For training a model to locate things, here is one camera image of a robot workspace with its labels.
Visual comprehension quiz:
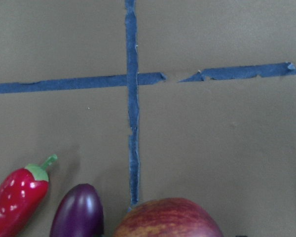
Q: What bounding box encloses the red apple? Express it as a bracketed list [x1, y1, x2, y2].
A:
[113, 197, 223, 237]

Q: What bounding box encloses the purple eggplant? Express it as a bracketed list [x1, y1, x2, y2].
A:
[49, 184, 104, 237]

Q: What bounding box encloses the red chili pepper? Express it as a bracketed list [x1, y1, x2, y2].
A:
[0, 155, 58, 237]

